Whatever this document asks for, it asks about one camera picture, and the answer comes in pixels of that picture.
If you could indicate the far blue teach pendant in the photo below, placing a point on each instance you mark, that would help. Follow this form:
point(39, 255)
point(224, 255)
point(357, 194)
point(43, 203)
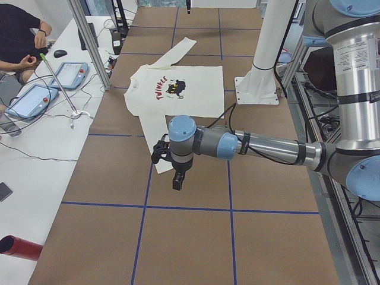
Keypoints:
point(71, 74)

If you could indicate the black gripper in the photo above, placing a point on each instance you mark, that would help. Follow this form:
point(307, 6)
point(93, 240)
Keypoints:
point(188, 5)
point(181, 168)

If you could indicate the blue teach pendant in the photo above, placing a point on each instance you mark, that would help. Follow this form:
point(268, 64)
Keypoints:
point(71, 74)
point(32, 103)

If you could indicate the near blue teach pendant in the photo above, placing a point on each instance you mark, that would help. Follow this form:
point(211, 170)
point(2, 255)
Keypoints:
point(32, 103)

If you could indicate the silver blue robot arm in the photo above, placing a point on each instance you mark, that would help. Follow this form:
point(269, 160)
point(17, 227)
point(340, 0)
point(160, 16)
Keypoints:
point(352, 29)

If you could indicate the white camera post base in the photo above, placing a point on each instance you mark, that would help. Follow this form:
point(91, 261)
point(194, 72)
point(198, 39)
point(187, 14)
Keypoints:
point(258, 86)

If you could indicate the aluminium frame post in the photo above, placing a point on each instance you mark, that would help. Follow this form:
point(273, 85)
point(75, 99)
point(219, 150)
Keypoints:
point(82, 24)

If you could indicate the cream long-sleeve cat shirt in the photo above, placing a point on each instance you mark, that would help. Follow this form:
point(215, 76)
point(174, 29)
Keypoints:
point(165, 89)

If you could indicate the red cylinder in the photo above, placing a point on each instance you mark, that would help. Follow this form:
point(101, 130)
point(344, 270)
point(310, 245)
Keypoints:
point(20, 248)

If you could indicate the clear water bottle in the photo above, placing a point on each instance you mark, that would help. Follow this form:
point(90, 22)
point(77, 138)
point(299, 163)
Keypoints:
point(9, 126)

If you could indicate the black computer mouse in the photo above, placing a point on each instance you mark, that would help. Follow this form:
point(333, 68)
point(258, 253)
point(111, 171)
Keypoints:
point(59, 53)

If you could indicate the silver rod with green tip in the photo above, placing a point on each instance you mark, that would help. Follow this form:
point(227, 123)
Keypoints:
point(76, 113)

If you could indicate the seated person in black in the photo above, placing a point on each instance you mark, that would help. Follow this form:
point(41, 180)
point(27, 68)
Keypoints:
point(23, 40)

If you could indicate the black smartphone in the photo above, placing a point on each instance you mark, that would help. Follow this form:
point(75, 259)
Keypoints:
point(5, 191)

